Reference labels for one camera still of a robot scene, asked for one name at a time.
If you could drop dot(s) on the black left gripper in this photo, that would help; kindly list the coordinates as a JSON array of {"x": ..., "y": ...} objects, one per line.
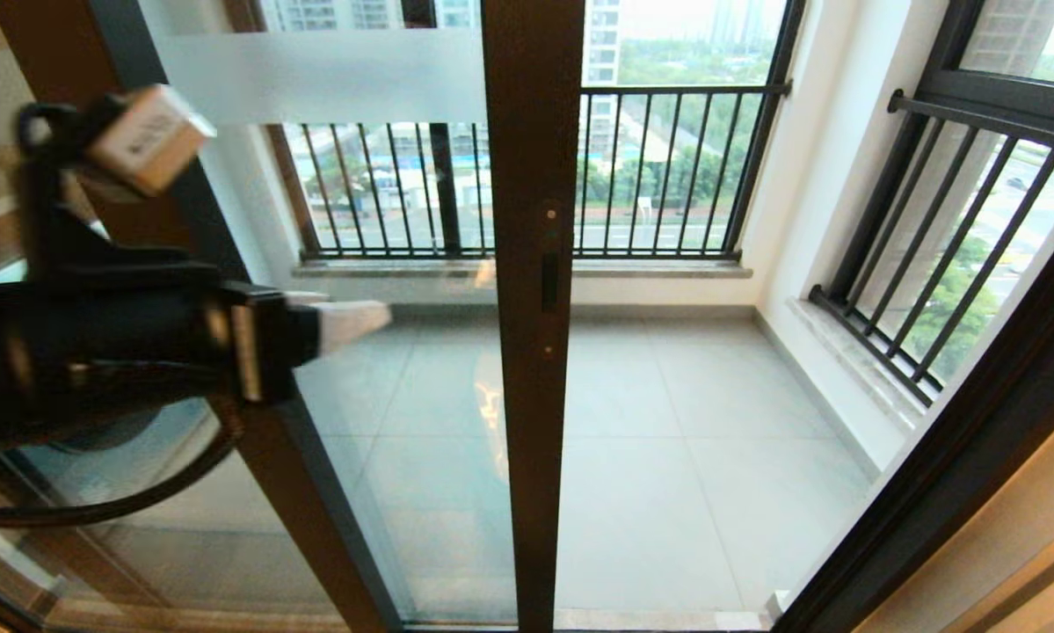
[{"x": 258, "y": 343}]

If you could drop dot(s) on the brown sliding door with lock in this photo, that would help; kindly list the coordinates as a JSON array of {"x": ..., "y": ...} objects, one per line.
[{"x": 535, "y": 440}]

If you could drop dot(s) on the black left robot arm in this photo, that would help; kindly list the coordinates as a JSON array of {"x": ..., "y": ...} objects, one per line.
[{"x": 96, "y": 334}]

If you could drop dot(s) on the brown glass door without lock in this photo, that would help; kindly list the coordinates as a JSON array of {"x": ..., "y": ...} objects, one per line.
[{"x": 316, "y": 492}]

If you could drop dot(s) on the long black window railing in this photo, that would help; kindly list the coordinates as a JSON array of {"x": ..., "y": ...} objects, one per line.
[{"x": 667, "y": 255}]

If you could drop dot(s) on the long grey stone window sill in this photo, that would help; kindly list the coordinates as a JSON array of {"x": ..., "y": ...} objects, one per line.
[{"x": 685, "y": 271}]

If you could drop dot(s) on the short grey stone window sill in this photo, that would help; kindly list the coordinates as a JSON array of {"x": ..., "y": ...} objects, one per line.
[{"x": 852, "y": 360}]

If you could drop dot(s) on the short black window railing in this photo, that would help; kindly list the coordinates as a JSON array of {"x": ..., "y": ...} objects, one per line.
[{"x": 931, "y": 264}]

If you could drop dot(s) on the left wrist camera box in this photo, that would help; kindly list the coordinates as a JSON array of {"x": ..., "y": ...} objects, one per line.
[{"x": 149, "y": 136}]

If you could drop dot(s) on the narrow dark window frame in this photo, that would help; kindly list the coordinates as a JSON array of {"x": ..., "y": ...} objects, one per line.
[{"x": 1001, "y": 101}]

